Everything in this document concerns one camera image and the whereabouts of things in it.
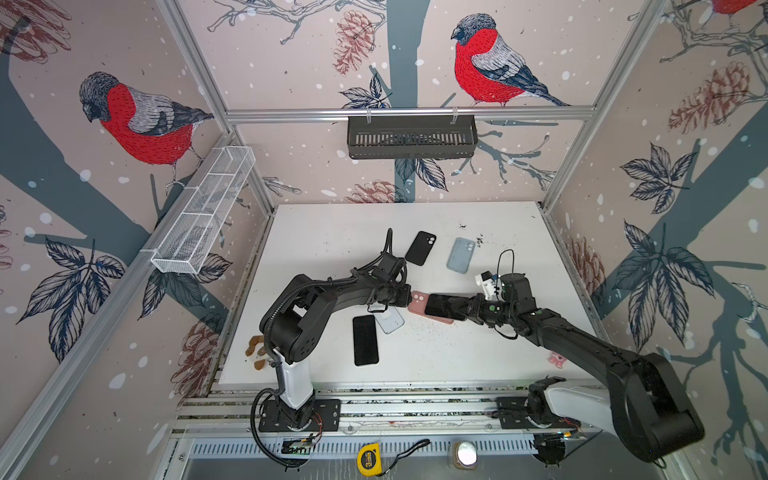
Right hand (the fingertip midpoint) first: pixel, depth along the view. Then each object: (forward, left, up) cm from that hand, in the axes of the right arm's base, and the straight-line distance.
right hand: (454, 310), depth 84 cm
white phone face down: (0, +19, -7) cm, 20 cm away
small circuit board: (-33, +40, -9) cm, 53 cm away
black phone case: (+28, +9, -7) cm, 30 cm away
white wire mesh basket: (+3, +67, +25) cm, 72 cm away
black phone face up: (-7, +26, -6) cm, 27 cm away
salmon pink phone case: (+6, +10, -8) cm, 14 cm away
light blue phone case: (+26, -5, -9) cm, 28 cm away
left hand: (+6, +12, -5) cm, 14 cm away
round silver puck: (-33, +1, +3) cm, 33 cm away
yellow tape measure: (-35, +21, -5) cm, 41 cm away
